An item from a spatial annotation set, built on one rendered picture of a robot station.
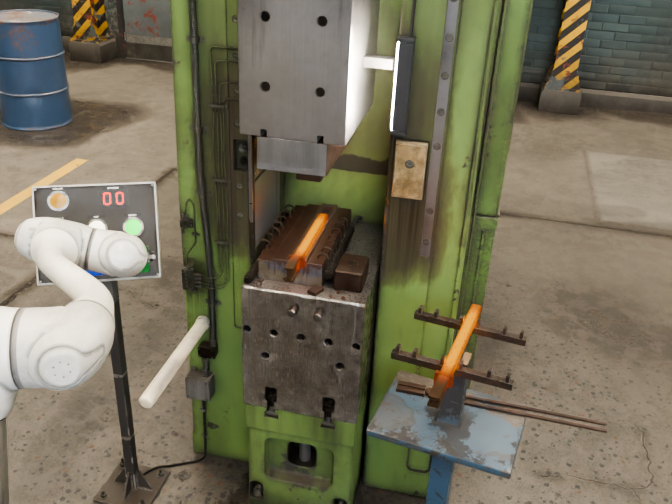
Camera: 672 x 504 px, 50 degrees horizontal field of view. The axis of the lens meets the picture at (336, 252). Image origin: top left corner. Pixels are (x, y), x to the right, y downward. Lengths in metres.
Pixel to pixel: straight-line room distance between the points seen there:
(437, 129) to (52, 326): 1.23
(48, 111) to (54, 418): 3.80
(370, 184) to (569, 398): 1.45
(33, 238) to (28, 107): 4.83
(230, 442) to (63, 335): 1.73
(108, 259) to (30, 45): 4.82
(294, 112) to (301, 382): 0.85
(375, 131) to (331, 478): 1.20
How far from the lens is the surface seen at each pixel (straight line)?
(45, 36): 6.46
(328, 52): 1.90
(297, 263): 2.11
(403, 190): 2.10
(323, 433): 2.41
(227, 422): 2.78
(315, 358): 2.23
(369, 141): 2.45
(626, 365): 3.74
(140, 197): 2.16
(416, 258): 2.21
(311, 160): 1.99
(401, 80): 1.99
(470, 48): 2.00
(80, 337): 1.19
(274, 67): 1.95
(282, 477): 2.62
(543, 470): 3.03
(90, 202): 2.17
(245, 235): 2.32
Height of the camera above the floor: 2.01
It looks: 28 degrees down
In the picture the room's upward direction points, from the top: 3 degrees clockwise
